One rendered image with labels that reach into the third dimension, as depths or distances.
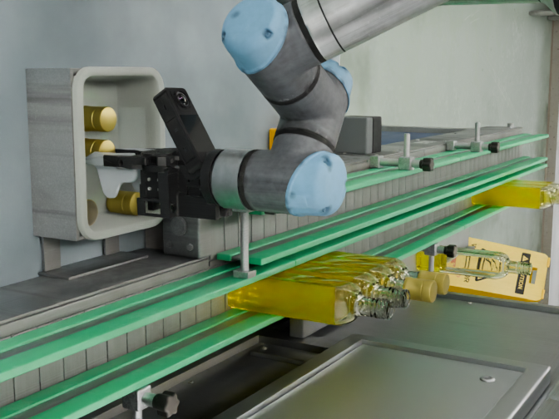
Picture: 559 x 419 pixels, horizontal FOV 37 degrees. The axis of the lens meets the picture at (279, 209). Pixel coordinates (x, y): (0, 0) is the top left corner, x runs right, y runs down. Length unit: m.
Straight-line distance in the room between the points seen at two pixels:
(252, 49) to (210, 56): 0.58
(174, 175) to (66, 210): 0.15
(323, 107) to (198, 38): 0.49
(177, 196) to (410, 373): 0.48
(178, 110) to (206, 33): 0.41
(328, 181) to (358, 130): 0.88
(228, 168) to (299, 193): 0.10
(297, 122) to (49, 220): 0.36
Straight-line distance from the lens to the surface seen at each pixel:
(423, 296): 1.29
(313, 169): 0.95
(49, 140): 1.12
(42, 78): 1.12
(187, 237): 1.23
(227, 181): 1.00
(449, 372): 1.34
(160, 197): 1.07
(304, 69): 0.92
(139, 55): 1.31
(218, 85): 1.48
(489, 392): 1.27
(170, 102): 1.06
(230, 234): 1.29
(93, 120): 1.16
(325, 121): 0.99
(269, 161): 0.98
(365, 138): 1.82
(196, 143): 1.05
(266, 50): 0.89
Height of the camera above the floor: 1.59
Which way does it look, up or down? 30 degrees down
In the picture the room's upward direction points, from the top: 95 degrees clockwise
